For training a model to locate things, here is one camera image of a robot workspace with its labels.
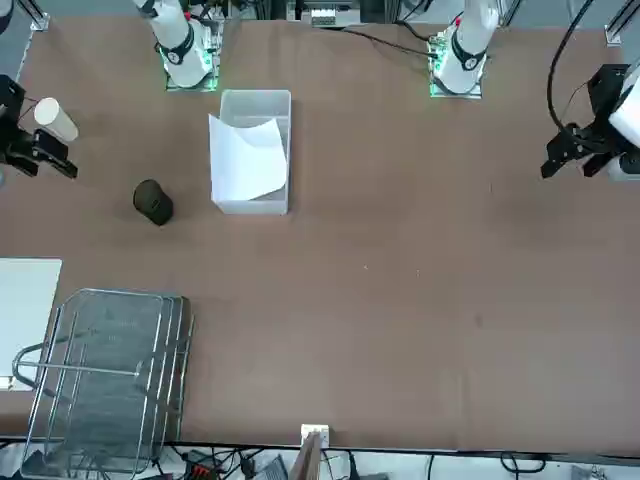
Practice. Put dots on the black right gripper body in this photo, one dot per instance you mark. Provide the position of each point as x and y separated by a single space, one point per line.
11 100

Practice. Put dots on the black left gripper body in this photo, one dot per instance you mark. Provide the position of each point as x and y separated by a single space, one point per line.
607 87

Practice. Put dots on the white A4 paper sheet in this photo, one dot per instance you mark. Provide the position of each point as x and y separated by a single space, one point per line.
245 170

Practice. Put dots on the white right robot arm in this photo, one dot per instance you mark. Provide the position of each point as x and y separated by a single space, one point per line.
175 30

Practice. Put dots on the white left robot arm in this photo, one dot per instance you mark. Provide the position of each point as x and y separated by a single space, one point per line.
470 35

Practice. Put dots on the metal mesh file organizer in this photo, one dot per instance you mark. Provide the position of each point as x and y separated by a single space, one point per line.
110 360

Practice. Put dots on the white paper cup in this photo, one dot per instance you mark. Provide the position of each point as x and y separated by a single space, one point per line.
55 120

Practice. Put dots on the black mesh pen holder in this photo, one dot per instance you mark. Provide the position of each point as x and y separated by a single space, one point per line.
152 202

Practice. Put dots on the white clipboard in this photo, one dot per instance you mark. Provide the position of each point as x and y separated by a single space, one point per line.
25 320

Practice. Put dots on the translucent plastic box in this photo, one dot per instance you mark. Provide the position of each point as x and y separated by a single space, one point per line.
255 102

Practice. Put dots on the grey metal device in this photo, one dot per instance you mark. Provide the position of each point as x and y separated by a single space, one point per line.
322 17

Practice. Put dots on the white socket block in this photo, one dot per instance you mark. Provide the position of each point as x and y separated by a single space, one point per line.
315 432

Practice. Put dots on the brown wooden board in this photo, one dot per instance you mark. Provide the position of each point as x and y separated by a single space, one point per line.
306 460

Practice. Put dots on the aluminium profile bracket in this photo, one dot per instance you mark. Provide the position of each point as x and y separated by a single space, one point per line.
620 30
40 17

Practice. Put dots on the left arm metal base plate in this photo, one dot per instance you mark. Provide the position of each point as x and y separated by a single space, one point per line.
435 75

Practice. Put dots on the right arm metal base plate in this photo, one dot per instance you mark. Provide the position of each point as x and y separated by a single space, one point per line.
212 60

